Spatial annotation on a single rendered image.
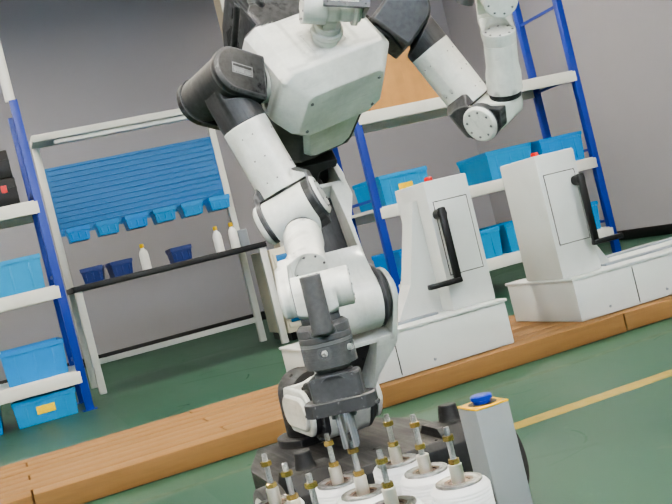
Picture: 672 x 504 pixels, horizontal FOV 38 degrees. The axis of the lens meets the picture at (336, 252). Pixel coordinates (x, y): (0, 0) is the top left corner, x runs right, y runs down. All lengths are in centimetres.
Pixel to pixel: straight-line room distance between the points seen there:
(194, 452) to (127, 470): 24
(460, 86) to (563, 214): 224
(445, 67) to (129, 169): 570
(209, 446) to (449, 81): 188
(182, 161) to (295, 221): 593
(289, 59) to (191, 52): 851
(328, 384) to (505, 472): 40
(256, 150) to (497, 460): 71
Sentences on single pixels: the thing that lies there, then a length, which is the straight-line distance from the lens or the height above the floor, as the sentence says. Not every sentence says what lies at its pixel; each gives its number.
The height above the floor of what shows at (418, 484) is 24.
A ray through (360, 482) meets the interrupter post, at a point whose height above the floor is 27.
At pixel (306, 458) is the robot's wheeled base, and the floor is 23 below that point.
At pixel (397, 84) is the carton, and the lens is 689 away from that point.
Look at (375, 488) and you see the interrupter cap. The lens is 164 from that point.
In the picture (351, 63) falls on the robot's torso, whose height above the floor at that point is 99.
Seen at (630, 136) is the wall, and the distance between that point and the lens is 897.
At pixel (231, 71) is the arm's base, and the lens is 180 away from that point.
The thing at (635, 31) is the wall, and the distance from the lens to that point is 873.
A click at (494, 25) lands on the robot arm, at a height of 100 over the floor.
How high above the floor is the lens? 67
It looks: 1 degrees down
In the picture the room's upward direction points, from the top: 14 degrees counter-clockwise
